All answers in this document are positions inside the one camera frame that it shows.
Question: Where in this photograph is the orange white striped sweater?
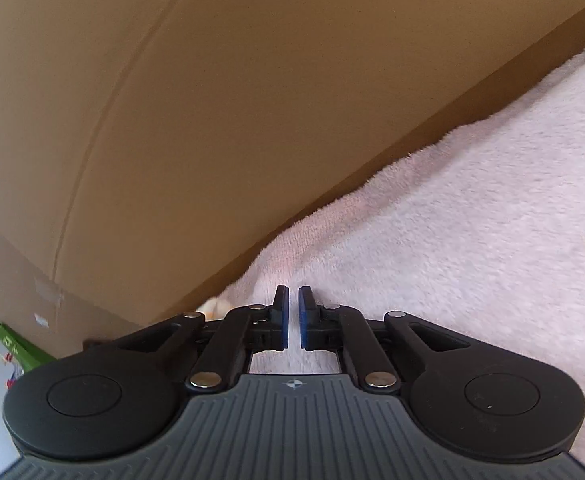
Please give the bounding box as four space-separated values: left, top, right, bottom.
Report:
197 297 234 321

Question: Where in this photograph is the pink terry towel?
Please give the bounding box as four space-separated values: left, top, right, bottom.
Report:
218 51 585 464

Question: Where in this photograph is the green shopping bag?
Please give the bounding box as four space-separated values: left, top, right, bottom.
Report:
0 322 54 373

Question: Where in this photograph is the left cardboard box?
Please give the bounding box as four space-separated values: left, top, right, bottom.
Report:
0 234 140 359

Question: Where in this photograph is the large centre cardboard box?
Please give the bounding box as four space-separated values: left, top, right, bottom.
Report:
0 0 585 323

